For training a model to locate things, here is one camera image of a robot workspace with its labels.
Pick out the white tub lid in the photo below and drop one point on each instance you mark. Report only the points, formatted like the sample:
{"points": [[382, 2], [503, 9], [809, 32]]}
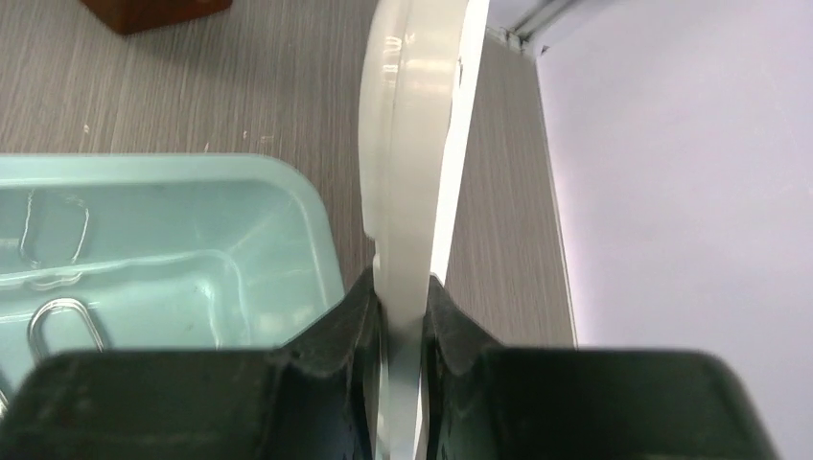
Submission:
{"points": [[417, 94]]}

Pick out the light green plastic tub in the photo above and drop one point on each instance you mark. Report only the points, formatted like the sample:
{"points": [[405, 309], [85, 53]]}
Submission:
{"points": [[171, 251]]}

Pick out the metal crucible tongs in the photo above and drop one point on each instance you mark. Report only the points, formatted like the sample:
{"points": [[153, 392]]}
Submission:
{"points": [[34, 329]]}

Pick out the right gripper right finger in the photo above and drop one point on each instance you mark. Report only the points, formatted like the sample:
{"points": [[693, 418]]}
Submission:
{"points": [[488, 400]]}

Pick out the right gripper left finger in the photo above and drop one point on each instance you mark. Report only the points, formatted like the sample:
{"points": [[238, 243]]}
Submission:
{"points": [[315, 397]]}

